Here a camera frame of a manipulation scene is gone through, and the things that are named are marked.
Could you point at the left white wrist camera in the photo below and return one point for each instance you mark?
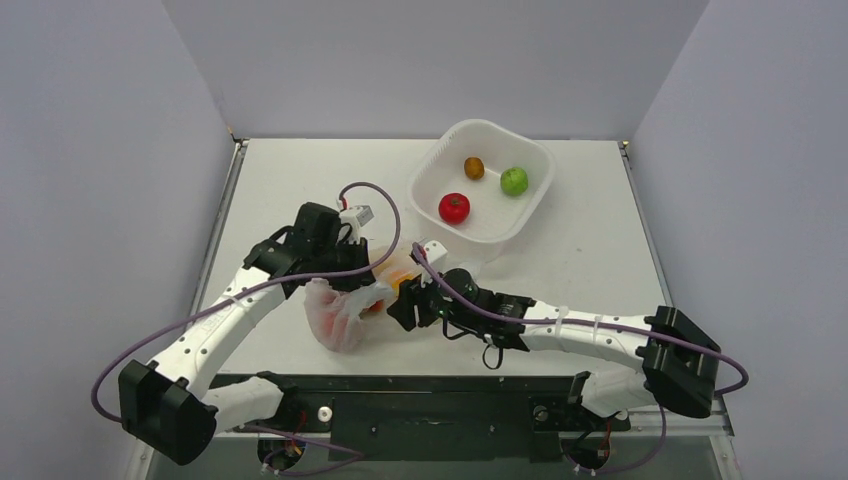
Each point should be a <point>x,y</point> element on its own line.
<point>353,219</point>

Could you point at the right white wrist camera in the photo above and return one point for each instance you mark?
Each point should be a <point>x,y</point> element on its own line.
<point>430,255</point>

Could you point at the brown fake kiwi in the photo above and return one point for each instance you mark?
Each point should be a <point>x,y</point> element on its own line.
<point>474,168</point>

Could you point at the red fake tomato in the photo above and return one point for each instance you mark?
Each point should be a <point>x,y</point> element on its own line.
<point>454,208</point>

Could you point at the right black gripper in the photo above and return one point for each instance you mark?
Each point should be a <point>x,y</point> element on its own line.
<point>411,304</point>

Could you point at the white plastic basket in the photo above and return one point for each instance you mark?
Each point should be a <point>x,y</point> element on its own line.
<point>495,218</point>

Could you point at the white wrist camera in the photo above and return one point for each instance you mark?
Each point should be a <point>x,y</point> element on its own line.
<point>430,255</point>
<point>353,219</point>

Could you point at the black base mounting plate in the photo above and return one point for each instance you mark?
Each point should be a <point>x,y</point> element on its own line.
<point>438,418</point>

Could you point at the clear plastic bag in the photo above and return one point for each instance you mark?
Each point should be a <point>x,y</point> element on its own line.
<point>339,321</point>

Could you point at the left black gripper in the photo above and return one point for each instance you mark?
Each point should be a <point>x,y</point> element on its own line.
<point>359,252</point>

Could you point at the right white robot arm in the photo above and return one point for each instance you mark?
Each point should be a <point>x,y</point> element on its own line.
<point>663,358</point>

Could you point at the green fake apple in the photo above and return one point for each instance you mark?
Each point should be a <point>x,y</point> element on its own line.
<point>514,181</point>

